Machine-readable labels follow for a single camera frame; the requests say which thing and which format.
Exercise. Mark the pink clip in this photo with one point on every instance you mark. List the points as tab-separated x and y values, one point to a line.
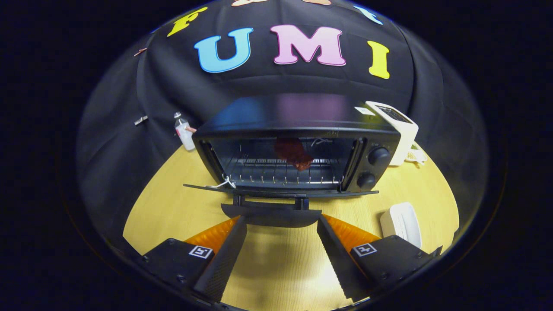
140	52

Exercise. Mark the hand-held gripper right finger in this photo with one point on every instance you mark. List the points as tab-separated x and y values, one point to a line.
339	263

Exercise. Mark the silver clip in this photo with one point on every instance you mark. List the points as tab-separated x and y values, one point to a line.
141	120

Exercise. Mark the black backdrop cloth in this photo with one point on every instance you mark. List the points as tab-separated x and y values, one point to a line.
129	151

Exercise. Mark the white toaster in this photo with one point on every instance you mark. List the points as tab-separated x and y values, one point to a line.
406	134

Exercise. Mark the clear plastic bottle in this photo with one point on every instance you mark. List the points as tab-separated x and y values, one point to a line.
185	136

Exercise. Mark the reddish-brown meat slice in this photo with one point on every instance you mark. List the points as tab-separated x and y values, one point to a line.
293	153

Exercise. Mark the small white rectangular plate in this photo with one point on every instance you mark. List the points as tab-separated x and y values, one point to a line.
402	222

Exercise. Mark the black toaster oven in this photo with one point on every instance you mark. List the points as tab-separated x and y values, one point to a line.
302	112

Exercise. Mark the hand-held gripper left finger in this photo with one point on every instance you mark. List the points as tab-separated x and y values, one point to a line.
224	263

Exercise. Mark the white divided snack dish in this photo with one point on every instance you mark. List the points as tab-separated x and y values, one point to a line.
417	154

